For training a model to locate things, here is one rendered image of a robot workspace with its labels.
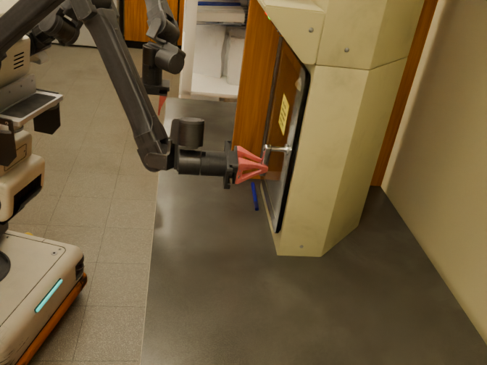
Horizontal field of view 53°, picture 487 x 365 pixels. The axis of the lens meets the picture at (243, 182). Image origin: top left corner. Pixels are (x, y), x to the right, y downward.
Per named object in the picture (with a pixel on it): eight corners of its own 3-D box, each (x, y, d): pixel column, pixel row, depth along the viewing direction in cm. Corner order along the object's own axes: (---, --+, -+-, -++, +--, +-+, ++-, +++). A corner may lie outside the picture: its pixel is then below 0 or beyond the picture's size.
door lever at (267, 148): (280, 179, 114) (278, 171, 115) (288, 148, 107) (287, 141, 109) (257, 177, 113) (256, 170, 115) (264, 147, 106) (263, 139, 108)
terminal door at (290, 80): (261, 174, 142) (284, 35, 122) (277, 237, 115) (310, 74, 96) (259, 174, 142) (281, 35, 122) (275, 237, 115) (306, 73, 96)
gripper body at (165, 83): (169, 93, 139) (170, 68, 135) (132, 90, 137) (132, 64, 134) (169, 85, 144) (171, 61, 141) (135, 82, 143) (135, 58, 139)
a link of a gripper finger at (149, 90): (165, 119, 142) (167, 89, 138) (140, 118, 141) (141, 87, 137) (166, 111, 148) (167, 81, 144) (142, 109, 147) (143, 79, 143)
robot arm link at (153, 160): (161, 159, 117) (143, 166, 109) (164, 111, 114) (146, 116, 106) (208, 167, 114) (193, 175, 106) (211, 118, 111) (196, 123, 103)
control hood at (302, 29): (286, 27, 122) (293, -16, 117) (315, 65, 94) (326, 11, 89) (240, 22, 120) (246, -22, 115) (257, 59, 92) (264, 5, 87)
